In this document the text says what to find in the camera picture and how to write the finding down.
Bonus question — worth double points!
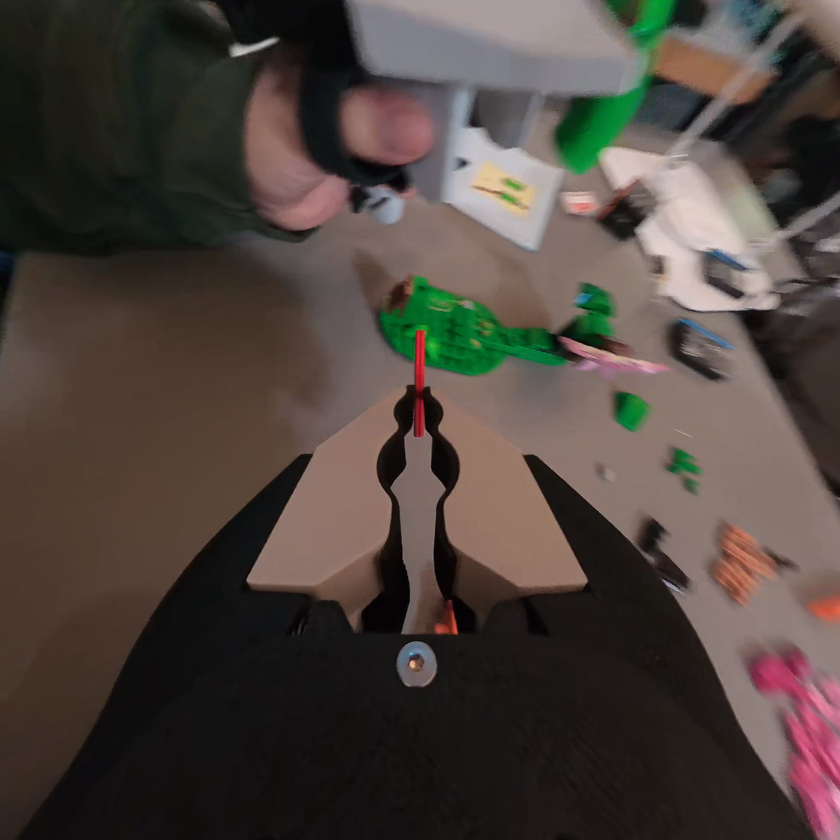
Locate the lego instruction booklet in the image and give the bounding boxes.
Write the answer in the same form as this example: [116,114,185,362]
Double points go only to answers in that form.
[441,125,567,253]

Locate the person's left hand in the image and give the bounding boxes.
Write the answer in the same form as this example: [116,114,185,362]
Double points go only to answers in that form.
[247,46,435,232]

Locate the small green lego pieces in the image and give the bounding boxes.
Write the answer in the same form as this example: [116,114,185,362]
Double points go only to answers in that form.
[664,445,704,496]

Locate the person's left forearm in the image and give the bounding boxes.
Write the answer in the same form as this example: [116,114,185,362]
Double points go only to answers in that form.
[0,0,317,258]

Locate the white tray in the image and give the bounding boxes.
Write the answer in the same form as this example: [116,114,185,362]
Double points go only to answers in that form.
[598,146,783,313]

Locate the pink lego plate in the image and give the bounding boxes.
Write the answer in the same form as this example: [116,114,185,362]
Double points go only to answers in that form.
[556,333,672,379]

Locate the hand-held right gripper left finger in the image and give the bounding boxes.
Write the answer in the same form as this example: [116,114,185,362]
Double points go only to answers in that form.
[246,386,421,635]

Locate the green lego brick cluster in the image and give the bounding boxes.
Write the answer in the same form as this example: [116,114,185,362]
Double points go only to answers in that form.
[566,281,619,345]

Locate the red lego rod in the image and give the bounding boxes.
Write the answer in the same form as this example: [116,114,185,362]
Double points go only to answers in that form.
[413,329,427,438]

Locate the pile of orange lego bricks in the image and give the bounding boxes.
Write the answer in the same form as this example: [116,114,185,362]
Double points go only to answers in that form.
[707,520,800,606]

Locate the green lego baseplate build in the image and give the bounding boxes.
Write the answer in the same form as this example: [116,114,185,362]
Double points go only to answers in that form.
[378,274,571,382]

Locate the black lego piece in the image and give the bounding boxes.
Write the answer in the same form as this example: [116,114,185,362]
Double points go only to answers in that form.
[635,517,693,595]

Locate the black box with blue edge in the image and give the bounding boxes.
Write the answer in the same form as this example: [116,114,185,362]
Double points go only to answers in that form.
[668,318,737,383]

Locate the green curved lego piece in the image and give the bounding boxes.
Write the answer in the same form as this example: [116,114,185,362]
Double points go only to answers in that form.
[553,0,678,176]

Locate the small green lego brick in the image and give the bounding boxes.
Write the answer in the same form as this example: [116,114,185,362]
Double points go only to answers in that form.
[612,390,653,433]

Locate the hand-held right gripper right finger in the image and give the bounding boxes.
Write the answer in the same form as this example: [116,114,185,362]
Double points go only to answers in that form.
[420,387,589,635]

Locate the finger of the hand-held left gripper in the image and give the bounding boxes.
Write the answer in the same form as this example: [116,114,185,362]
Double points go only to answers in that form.
[346,0,649,206]

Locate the pile of pink lego bricks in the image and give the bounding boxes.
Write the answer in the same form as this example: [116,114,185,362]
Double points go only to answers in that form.
[747,644,840,840]

